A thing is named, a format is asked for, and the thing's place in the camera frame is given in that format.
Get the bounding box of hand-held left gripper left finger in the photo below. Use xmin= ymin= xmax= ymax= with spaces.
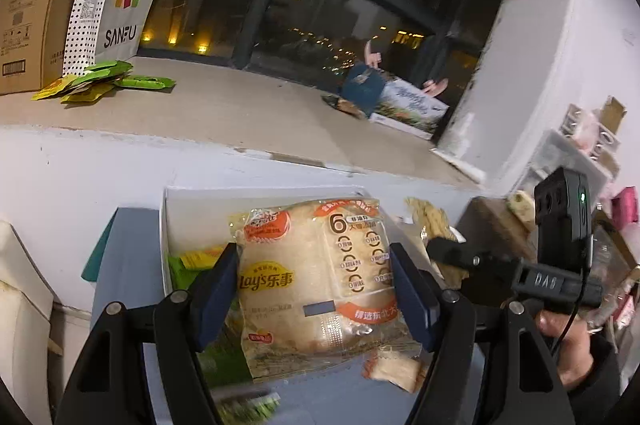
xmin=54 ymin=242 xmax=241 ymax=425

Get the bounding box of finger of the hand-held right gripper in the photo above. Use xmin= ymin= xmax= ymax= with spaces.
xmin=426 ymin=236 xmax=522 ymax=280

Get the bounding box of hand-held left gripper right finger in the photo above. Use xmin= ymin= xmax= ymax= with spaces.
xmin=389 ymin=242 xmax=576 ymax=425

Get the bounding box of white cardboard box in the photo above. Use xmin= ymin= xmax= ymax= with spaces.
xmin=160 ymin=186 xmax=381 ymax=301

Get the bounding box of beige potato chips packet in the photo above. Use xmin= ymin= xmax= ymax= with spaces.
xmin=229 ymin=199 xmax=426 ymax=381

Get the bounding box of person's right forearm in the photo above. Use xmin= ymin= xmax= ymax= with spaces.
xmin=565 ymin=335 xmax=628 ymax=425

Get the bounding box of person's right hand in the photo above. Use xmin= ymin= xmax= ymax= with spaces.
xmin=537 ymin=307 xmax=600 ymax=390

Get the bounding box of green seaweed snack packet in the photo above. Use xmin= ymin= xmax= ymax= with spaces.
xmin=167 ymin=252 xmax=281 ymax=425

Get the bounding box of yellow green snack packet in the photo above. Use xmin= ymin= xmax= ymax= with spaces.
xmin=179 ymin=246 xmax=227 ymax=272

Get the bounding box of pale yellow tissue box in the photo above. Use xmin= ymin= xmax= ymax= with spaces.
xmin=507 ymin=190 xmax=536 ymax=226

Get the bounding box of pink packet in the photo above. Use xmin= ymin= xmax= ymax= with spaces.
xmin=611 ymin=186 xmax=640 ymax=227

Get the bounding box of clear plastic drawer unit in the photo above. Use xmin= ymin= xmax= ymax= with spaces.
xmin=515 ymin=105 xmax=621 ymax=206

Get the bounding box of white coconut snack packet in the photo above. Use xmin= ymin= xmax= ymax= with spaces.
xmin=362 ymin=350 xmax=431 ymax=393

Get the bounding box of blue grey tablecloth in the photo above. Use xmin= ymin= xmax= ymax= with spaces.
xmin=82 ymin=206 xmax=501 ymax=425

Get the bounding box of printed mushroom gift box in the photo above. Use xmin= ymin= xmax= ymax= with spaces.
xmin=369 ymin=75 xmax=449 ymax=140

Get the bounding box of brown wrapper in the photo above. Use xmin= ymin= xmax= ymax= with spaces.
xmin=321 ymin=94 xmax=368 ymax=120

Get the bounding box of dark blue bag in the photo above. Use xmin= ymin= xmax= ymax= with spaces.
xmin=341 ymin=61 xmax=387 ymax=116

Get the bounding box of pile of green yellow sachets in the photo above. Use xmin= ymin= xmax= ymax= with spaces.
xmin=31 ymin=60 xmax=177 ymax=104

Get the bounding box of brown cardboard box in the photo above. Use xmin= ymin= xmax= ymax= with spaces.
xmin=0 ymin=0 xmax=103 ymax=96

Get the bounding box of black cable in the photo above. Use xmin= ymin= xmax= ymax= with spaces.
xmin=550 ymin=250 xmax=597 ymax=356

